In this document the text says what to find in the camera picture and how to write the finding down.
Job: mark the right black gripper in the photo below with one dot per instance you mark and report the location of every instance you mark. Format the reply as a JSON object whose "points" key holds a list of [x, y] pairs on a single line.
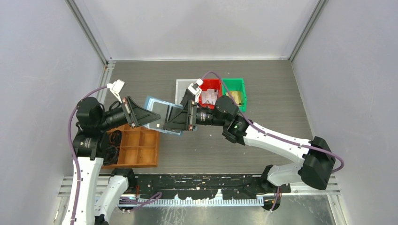
{"points": [[183, 121]]}

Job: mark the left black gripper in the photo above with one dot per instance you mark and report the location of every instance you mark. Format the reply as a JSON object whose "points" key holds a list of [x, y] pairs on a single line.
{"points": [[139, 116]]}

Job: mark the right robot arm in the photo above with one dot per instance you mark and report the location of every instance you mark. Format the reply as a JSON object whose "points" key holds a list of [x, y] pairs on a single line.
{"points": [[311, 160]]}

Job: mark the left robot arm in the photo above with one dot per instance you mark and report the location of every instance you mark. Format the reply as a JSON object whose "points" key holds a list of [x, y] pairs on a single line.
{"points": [[89, 150]]}

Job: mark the black card stack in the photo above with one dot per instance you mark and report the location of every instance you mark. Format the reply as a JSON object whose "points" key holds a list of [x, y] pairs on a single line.
{"points": [[186, 98]]}

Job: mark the pink white cards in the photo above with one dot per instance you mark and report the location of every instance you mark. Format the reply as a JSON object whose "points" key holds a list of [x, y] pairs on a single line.
{"points": [[209, 96]]}

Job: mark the gold cards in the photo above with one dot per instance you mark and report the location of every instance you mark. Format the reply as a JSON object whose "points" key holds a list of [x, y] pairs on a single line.
{"points": [[237, 97]]}

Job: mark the orange wooden divider tray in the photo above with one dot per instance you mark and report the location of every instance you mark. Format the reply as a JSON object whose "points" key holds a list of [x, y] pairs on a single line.
{"points": [[139, 148]]}

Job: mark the small black coiled band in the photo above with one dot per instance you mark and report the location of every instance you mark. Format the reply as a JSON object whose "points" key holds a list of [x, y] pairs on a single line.
{"points": [[115, 138]]}

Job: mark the white plastic bin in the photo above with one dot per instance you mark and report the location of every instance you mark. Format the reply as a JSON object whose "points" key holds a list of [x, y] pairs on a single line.
{"points": [[181, 88]]}

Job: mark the black coiled bands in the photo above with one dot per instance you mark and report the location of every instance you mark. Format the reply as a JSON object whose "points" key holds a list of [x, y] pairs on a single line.
{"points": [[111, 155]]}

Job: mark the green plastic bin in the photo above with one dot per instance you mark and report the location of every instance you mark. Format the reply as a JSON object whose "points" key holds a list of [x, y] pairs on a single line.
{"points": [[236, 87]]}

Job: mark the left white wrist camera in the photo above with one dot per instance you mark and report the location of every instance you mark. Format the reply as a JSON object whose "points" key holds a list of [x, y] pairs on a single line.
{"points": [[115, 88]]}

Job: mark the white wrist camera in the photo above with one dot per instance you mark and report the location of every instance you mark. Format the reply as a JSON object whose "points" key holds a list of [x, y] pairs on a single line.
{"points": [[195, 90], [115, 88]]}

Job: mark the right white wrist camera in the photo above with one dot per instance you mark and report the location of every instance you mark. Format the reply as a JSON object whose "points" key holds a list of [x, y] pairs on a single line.
{"points": [[195, 90]]}

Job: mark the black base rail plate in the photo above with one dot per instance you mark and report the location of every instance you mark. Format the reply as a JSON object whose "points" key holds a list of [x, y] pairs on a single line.
{"points": [[197, 186]]}

